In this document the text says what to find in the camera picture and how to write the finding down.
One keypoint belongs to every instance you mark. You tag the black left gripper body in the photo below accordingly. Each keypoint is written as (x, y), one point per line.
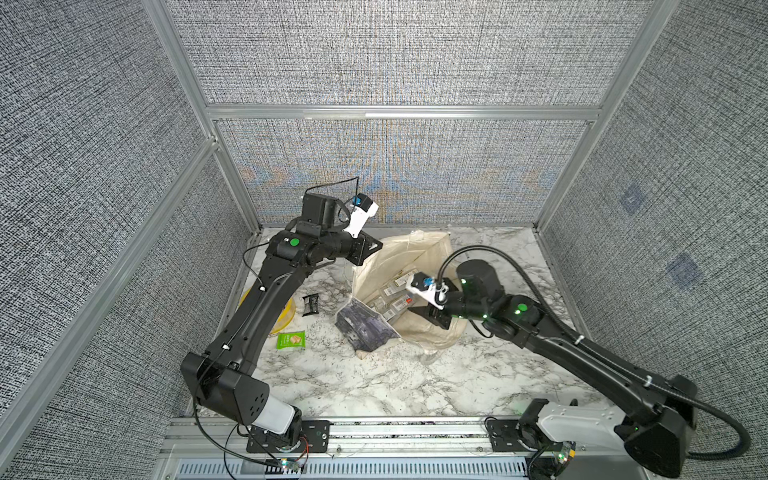
(354, 248)

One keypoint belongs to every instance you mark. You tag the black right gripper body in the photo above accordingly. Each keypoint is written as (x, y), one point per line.
(455, 309)

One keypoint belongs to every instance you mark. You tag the beige canvas tote bag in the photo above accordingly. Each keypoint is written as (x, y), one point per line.
(364, 328)

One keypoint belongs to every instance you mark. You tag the clear compass case red label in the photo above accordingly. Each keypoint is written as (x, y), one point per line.
(395, 308)

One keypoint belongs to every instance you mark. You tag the clear compass set case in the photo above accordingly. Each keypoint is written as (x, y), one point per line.
(398, 284)

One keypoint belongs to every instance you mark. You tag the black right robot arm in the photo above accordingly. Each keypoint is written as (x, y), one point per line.
(652, 428)

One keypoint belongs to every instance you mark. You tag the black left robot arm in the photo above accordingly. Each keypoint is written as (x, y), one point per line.
(221, 378)

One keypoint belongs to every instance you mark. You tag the small black packet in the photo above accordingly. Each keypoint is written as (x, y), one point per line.
(311, 304)

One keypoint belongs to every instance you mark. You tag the yellow tape roll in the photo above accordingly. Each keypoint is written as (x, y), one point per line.
(285, 318)

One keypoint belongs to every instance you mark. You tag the green snack packet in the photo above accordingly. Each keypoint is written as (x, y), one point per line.
(287, 340)

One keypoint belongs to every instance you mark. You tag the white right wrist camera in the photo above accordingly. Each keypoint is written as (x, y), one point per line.
(427, 288)

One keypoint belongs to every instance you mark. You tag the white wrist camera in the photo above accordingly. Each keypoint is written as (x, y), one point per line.
(427, 288)
(363, 208)

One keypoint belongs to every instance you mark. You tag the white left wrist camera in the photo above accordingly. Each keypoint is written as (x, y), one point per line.
(363, 208)

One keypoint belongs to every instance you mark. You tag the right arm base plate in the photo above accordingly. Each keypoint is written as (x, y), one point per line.
(506, 435)

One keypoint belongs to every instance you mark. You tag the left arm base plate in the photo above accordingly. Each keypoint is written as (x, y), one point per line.
(312, 436)

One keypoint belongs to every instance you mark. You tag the aluminium front rail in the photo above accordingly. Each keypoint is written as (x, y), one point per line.
(380, 448)

